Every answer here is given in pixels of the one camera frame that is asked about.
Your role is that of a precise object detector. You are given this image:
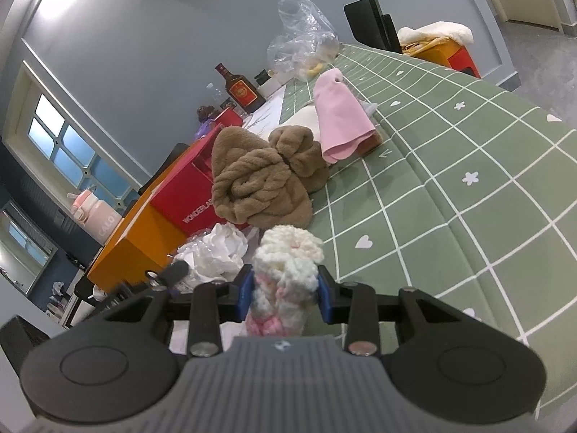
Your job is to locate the pink cloth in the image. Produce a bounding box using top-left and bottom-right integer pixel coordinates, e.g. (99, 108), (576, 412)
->
(313, 67), (376, 164)

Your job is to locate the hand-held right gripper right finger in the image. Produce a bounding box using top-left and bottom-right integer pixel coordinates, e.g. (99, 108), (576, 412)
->
(318, 265), (476, 355)

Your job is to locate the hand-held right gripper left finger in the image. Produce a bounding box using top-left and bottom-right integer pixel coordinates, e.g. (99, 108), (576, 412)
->
(103, 264), (253, 356)

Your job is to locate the orange stool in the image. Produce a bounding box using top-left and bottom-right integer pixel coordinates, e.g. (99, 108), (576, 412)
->
(401, 36), (482, 78)

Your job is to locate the purple gift bag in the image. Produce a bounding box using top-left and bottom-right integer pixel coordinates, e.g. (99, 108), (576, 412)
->
(195, 105), (221, 138)

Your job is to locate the pink water bottle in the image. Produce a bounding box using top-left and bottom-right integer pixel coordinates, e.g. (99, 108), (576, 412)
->
(67, 188), (123, 244)

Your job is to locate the orange box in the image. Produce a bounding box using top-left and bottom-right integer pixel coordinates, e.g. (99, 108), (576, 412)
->
(87, 144), (190, 294)

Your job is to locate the small brown fluffy towel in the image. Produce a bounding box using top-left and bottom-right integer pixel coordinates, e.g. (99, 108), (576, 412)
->
(269, 125), (331, 192)

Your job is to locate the window with blue panes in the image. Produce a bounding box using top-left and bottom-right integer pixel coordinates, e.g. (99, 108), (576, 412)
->
(4, 65), (140, 217)

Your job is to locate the white and pink crocheted toy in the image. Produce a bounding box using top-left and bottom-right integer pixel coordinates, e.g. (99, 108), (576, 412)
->
(243, 224), (326, 337)

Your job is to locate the red box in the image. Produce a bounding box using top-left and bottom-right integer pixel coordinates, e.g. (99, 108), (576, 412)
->
(150, 119), (253, 237)

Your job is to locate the large brown fluffy towel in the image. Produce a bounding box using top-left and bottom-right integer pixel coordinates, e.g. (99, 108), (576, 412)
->
(211, 127), (314, 228)

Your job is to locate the clear plastic bag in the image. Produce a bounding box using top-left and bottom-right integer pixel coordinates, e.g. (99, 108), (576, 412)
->
(267, 0), (340, 83)

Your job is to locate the small brown object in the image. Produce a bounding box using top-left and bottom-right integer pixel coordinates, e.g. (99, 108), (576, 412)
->
(360, 132), (382, 158)

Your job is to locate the crumpled white tissue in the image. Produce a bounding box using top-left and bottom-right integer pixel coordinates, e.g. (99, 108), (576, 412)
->
(173, 223), (250, 287)

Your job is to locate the amber liquor bottle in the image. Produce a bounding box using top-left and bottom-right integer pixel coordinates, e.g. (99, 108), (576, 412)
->
(215, 63), (267, 114)

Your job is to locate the red cup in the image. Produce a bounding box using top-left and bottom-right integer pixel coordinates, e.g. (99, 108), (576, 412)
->
(215, 107), (246, 128)

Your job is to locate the clear plastic bottle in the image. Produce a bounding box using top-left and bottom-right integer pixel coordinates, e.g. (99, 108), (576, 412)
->
(205, 82), (235, 109)

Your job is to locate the black office chair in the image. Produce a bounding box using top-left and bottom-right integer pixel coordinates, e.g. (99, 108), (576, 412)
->
(137, 142), (190, 194)

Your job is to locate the cream towel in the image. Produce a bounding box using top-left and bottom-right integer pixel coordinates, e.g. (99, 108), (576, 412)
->
(279, 105), (325, 143)

